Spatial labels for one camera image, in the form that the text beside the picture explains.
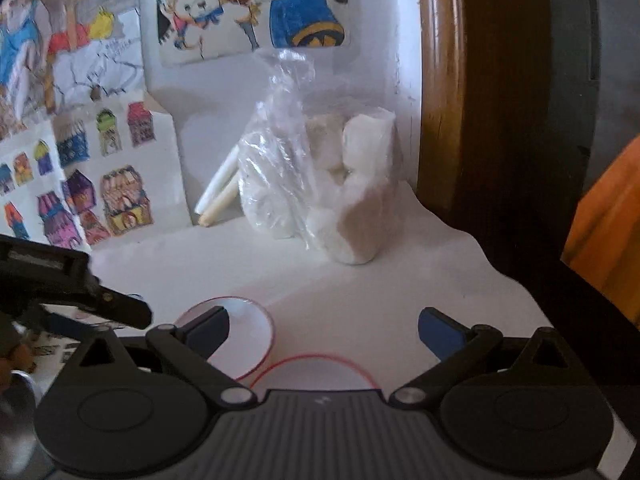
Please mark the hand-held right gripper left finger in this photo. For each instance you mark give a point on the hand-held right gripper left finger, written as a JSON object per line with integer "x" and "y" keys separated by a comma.
{"x": 206, "y": 332}

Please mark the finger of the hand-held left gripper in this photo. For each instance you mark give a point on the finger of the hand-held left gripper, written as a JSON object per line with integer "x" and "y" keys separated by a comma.
{"x": 70, "y": 321}
{"x": 125, "y": 307}

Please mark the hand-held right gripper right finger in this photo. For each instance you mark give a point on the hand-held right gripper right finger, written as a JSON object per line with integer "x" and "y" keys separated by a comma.
{"x": 440, "y": 335}

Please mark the small white red-rimmed bowl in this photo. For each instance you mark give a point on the small white red-rimmed bowl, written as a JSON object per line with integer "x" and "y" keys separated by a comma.
{"x": 315, "y": 372}
{"x": 245, "y": 330}

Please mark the white printed tablecloth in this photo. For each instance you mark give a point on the white printed tablecloth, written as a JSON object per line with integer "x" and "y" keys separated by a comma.
{"x": 375, "y": 290}

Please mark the coloured houses drawing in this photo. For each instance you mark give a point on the coloured houses drawing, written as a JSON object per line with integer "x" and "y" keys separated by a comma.
{"x": 100, "y": 185}

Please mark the cream stick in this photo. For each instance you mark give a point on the cream stick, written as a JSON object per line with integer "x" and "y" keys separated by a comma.
{"x": 217, "y": 207}

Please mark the white stick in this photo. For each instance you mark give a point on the white stick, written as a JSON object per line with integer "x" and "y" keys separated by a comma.
{"x": 217, "y": 180}

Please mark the clear bag of white buns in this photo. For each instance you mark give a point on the clear bag of white buns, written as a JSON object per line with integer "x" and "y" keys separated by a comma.
{"x": 320, "y": 180}

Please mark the orange cloth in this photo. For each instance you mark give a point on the orange cloth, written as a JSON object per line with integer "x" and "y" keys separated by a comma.
{"x": 605, "y": 230}

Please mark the colourful figures drawing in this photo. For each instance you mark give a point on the colourful figures drawing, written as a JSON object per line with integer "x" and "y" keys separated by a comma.
{"x": 65, "y": 35}

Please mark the teddy bear drawing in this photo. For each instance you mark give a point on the teddy bear drawing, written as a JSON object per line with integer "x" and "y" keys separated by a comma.
{"x": 250, "y": 5}

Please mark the brown wooden frame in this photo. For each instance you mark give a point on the brown wooden frame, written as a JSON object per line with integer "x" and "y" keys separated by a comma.
{"x": 442, "y": 85}

